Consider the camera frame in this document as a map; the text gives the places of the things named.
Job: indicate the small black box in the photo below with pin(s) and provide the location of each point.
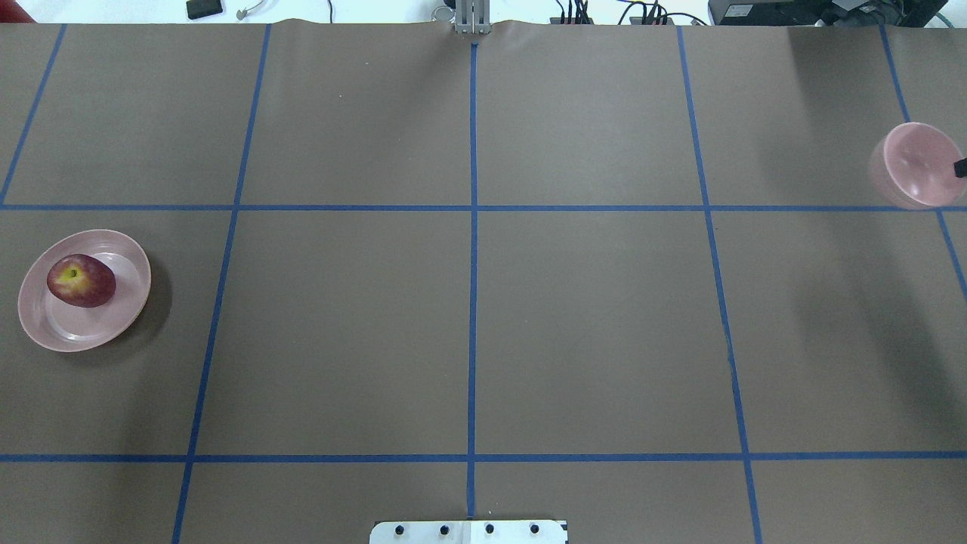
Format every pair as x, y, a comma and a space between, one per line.
197, 9

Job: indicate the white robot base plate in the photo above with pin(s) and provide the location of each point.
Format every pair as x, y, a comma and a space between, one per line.
471, 531

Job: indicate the brown paper table mat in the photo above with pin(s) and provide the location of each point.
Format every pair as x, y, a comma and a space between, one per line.
633, 279

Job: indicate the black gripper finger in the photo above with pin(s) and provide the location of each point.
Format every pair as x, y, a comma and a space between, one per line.
960, 168

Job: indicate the red apple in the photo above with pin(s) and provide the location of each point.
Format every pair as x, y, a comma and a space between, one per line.
82, 281

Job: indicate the pink plastic bowl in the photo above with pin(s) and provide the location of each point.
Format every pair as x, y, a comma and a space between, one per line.
912, 167

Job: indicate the aluminium camera post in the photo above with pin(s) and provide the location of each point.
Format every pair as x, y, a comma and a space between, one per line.
472, 17

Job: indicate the pink plastic plate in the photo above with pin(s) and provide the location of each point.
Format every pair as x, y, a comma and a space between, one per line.
57, 325

